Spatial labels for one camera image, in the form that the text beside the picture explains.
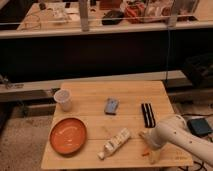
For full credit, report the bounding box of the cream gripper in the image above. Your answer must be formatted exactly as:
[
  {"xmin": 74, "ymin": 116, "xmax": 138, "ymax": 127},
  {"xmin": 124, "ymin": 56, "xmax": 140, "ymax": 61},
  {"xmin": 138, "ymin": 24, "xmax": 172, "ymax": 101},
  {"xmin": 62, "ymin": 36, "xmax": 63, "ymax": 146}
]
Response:
[{"xmin": 139, "ymin": 131, "xmax": 161, "ymax": 164}]

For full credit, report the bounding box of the orange pepper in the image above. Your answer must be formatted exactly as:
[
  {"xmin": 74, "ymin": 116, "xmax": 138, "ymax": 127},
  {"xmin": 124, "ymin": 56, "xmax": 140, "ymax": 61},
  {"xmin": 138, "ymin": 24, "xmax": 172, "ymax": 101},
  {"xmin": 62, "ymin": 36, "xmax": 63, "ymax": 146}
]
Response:
[{"xmin": 142, "ymin": 147, "xmax": 150, "ymax": 157}]

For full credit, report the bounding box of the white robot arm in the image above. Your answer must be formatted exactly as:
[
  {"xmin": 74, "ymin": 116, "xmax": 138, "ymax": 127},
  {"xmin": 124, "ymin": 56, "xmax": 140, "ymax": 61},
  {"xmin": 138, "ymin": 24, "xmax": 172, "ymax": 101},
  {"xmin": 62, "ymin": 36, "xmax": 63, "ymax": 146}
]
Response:
[{"xmin": 139, "ymin": 115, "xmax": 213, "ymax": 167}]

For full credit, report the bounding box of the orange ceramic bowl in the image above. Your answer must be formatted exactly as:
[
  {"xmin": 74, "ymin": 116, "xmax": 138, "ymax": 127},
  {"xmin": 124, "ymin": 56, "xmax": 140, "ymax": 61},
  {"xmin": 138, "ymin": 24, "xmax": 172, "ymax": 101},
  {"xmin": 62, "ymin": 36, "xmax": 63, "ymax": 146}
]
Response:
[{"xmin": 49, "ymin": 118, "xmax": 87, "ymax": 155}]

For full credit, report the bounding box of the black striped rectangular case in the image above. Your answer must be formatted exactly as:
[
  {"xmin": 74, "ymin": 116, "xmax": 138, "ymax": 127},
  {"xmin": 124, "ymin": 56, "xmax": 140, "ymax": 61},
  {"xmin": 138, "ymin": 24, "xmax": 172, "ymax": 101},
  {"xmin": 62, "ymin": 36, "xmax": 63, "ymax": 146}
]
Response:
[{"xmin": 141, "ymin": 103, "xmax": 156, "ymax": 128}]

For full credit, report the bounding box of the white plastic bottle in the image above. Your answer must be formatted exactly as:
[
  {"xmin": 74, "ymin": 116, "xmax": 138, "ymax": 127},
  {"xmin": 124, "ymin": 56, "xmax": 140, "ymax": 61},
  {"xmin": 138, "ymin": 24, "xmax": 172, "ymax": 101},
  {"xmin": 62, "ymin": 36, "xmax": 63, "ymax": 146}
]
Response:
[{"xmin": 97, "ymin": 128, "xmax": 131, "ymax": 160}]

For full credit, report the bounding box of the black power box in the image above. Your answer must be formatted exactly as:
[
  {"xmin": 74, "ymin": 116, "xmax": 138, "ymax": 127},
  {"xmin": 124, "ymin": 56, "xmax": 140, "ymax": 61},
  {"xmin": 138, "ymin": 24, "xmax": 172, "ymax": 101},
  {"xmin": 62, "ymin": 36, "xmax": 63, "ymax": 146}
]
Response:
[{"xmin": 187, "ymin": 118, "xmax": 213, "ymax": 137}]

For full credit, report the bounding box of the blue grey sponge block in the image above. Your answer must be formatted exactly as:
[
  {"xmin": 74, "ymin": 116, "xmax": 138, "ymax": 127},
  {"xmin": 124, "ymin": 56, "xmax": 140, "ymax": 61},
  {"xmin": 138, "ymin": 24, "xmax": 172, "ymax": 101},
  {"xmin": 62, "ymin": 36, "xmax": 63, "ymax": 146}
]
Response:
[{"xmin": 104, "ymin": 98, "xmax": 119, "ymax": 115}]

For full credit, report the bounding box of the translucent plastic cup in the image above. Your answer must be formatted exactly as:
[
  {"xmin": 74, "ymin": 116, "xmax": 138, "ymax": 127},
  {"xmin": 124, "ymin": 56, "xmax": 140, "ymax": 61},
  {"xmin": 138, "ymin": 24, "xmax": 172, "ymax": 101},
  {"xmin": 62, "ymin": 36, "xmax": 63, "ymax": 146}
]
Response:
[{"xmin": 54, "ymin": 89, "xmax": 71, "ymax": 111}]

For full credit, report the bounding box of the orange red items pile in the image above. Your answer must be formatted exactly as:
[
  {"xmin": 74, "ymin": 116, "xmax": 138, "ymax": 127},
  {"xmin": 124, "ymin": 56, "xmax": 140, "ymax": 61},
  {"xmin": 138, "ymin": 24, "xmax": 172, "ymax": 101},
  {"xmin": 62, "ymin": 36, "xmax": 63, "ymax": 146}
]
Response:
[{"xmin": 124, "ymin": 3, "xmax": 145, "ymax": 24}]

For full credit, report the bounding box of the black bag on shelf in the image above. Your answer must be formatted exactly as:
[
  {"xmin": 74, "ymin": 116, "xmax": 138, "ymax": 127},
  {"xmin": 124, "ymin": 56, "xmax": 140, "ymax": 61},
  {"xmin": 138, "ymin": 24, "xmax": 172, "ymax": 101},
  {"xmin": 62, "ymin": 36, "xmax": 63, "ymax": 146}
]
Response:
[{"xmin": 102, "ymin": 10, "xmax": 124, "ymax": 25}]

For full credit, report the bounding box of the metal rail beam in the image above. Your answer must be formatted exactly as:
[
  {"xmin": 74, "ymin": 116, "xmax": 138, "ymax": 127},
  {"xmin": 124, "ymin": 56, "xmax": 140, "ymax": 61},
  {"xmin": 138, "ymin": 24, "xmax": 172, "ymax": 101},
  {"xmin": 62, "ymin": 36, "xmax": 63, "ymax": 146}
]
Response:
[{"xmin": 0, "ymin": 70, "xmax": 188, "ymax": 102}]

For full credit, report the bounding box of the grey vertical post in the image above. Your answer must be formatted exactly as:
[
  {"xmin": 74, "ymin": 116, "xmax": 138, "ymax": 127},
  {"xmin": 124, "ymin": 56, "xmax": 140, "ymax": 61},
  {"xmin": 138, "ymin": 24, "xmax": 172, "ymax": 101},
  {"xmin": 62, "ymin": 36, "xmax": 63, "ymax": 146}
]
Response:
[{"xmin": 78, "ymin": 0, "xmax": 89, "ymax": 32}]

